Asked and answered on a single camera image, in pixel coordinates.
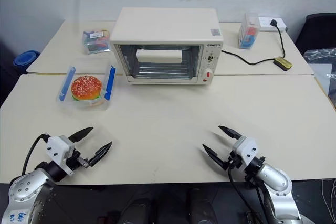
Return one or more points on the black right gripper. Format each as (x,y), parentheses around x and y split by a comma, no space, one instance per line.
(235,161)

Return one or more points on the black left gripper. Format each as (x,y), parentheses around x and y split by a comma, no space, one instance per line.
(76,160)

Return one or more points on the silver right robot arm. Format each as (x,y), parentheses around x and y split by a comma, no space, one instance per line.
(274,179)

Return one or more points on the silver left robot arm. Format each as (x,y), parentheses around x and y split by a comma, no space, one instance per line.
(23,187)

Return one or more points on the white and red timer knob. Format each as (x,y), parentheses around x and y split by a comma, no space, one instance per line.
(208,74)

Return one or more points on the small oven timer knob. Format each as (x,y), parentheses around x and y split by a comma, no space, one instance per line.
(210,58)

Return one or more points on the cream toaster oven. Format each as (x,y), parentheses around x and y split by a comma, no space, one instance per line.
(165,24)

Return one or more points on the toy hamburger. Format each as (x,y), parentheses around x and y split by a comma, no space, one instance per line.
(86,86)

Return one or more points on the clear box with blue clips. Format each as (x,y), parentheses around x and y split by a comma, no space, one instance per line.
(111,82)

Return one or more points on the black and yellow eraser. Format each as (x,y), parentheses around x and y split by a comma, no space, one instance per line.
(283,63)

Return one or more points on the clear box of coloured blocks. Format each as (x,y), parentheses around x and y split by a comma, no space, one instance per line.
(96,41)

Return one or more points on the tall clear box of toys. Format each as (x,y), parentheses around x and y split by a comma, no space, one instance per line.
(248,33)

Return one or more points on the white power strip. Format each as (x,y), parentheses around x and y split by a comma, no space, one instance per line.
(265,23)

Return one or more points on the clear plastic bag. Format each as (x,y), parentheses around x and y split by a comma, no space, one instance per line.
(321,61)

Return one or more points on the black chair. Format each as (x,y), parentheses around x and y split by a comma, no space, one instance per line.
(317,32)

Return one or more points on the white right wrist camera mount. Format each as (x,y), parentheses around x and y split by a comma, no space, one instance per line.
(245,149)

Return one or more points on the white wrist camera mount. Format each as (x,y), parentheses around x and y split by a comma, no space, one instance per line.
(58,148)
(245,149)

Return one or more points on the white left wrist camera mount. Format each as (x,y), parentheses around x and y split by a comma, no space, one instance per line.
(58,148)

